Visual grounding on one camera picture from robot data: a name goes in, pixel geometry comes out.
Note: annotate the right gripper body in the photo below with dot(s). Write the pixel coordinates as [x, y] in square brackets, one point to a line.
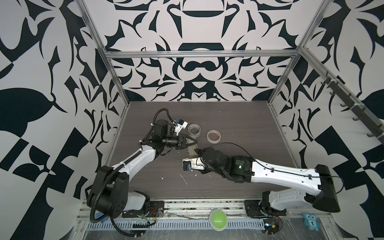
[209, 167]

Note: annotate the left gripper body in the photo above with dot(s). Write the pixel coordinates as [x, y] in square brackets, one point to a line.
[174, 141]

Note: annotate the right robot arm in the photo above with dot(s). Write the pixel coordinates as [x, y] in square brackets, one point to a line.
[303, 187]

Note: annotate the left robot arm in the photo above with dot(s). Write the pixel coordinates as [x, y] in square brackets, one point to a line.
[110, 195]

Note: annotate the clear tape roll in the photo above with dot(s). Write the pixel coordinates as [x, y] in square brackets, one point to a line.
[194, 130]

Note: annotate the beige masking tape roll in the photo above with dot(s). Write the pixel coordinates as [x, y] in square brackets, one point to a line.
[214, 136]

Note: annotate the green push button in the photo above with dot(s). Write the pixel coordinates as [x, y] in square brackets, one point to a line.
[218, 220]

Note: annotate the small electronics board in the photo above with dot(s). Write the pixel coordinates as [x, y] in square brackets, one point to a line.
[272, 226]

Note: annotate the blue owl number tag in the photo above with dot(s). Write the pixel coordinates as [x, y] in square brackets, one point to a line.
[310, 221]

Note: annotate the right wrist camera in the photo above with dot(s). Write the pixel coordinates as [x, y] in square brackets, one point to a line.
[193, 164]

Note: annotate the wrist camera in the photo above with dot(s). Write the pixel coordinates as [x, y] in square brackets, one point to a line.
[193, 164]
[179, 125]

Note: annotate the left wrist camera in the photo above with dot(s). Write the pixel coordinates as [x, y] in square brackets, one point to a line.
[179, 125]

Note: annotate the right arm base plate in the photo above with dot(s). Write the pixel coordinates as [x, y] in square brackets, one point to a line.
[261, 209]

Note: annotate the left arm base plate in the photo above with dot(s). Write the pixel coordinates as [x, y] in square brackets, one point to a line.
[150, 209]

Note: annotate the white slotted cable duct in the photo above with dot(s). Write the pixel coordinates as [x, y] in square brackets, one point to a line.
[204, 224]

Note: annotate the black wall hook rail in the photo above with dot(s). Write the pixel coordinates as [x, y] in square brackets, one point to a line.
[360, 110]

